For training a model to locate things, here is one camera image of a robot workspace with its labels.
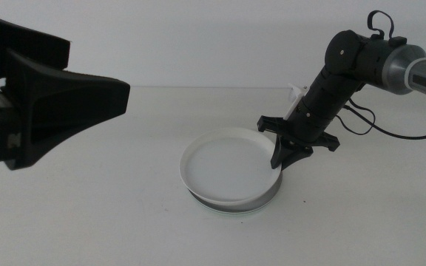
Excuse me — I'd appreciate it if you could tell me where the grey shallow bowl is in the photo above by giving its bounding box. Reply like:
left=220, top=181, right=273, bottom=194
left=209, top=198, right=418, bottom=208
left=188, top=171, right=284, bottom=214

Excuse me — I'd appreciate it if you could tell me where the white shallow bowl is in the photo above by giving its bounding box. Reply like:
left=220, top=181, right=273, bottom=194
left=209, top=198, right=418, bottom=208
left=178, top=126, right=284, bottom=208

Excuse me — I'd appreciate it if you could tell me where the mint green shallow bowl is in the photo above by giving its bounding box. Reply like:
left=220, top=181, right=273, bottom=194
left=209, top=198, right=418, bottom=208
left=194, top=195, right=277, bottom=216

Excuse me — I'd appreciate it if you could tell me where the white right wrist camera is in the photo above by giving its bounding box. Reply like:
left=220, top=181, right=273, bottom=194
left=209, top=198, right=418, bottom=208
left=283, top=83, right=308, bottom=121

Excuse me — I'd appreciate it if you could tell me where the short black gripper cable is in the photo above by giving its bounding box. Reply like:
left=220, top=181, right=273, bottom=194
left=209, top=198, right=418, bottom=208
left=334, top=96, right=377, bottom=136

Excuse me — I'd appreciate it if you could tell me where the long black right camera cable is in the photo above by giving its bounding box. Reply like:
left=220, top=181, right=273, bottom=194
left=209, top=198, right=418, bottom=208
left=342, top=105, right=426, bottom=141

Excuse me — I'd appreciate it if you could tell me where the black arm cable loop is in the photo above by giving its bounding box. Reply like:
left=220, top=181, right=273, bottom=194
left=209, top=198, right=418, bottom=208
left=367, top=10, right=408, bottom=47

